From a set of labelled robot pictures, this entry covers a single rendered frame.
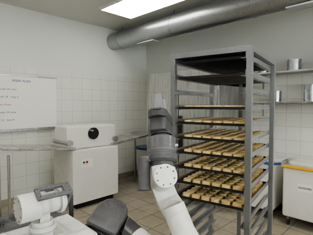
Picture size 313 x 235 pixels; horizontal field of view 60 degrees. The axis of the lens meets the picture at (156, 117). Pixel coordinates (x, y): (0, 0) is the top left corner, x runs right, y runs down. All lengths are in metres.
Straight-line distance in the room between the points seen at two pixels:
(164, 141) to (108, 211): 0.27
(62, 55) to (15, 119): 1.31
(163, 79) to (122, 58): 1.46
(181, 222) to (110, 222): 0.21
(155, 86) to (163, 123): 3.88
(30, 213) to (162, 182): 0.32
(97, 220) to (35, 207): 0.21
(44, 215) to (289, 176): 3.34
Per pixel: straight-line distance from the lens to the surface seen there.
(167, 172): 0.74
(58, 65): 4.97
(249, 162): 1.50
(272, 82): 2.08
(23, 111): 4.69
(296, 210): 3.89
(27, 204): 0.72
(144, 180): 0.78
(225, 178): 1.76
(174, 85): 1.65
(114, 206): 0.88
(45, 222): 0.75
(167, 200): 0.82
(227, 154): 1.58
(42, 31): 4.95
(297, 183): 3.79
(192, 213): 2.00
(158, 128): 0.79
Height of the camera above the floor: 1.51
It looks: 3 degrees down
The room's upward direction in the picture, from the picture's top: straight up
